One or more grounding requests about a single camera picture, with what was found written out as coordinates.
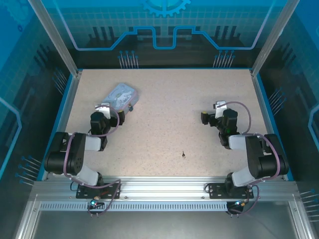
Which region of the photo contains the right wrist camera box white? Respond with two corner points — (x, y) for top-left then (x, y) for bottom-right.
(213, 100), (228, 118)

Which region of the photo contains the slotted grey cable duct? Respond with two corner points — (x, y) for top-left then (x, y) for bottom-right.
(39, 202), (229, 213)

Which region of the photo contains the blue table side border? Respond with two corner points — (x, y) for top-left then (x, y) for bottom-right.
(251, 69), (296, 182)
(36, 69), (80, 182)

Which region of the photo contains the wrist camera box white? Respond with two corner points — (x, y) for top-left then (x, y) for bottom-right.
(213, 100), (228, 118)
(94, 104), (113, 120)

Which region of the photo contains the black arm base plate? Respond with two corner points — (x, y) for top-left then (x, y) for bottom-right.
(207, 183), (255, 200)
(76, 183), (122, 200)

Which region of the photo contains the aluminium front rail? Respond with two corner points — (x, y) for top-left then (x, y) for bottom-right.
(29, 176), (300, 203)

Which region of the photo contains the clear plastic pouch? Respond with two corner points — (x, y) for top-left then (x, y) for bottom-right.
(101, 83), (139, 113)

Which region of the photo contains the aluminium frame post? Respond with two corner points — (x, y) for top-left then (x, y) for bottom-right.
(250, 0), (302, 78)
(28, 0), (83, 78)

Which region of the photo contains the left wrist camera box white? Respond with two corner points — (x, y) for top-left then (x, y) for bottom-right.
(94, 104), (113, 120)

